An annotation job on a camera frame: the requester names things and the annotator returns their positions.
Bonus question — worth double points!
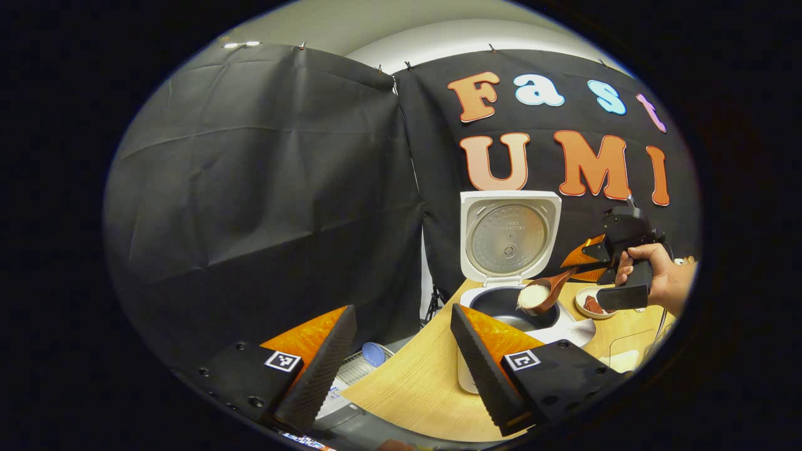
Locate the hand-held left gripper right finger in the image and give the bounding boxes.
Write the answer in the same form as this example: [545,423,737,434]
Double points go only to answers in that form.
[450,303,633,438]

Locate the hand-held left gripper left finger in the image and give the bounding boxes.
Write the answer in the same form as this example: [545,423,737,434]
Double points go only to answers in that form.
[172,305,358,436]

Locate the brown wooden spoon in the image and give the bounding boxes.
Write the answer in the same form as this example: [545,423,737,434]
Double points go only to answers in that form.
[517,268,578,316]

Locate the spoonful of white rice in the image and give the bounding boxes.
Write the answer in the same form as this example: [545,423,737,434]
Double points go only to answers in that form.
[518,283,551,309]

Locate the white rice cooker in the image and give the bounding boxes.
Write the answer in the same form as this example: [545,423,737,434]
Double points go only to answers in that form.
[457,190,596,395]

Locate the white rice heap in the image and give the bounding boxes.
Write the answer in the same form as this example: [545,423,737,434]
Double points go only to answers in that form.
[608,350,640,373]

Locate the clear rice container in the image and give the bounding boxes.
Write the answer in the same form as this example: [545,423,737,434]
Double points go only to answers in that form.
[607,329,659,375]

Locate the white round plate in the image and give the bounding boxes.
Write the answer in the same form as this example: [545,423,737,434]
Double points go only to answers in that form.
[575,286,618,320]

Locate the black tripod stand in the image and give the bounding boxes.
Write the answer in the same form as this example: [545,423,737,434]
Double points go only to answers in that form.
[423,285,447,324]

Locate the black backdrop cloth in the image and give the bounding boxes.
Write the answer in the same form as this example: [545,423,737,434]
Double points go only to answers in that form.
[103,43,702,370]

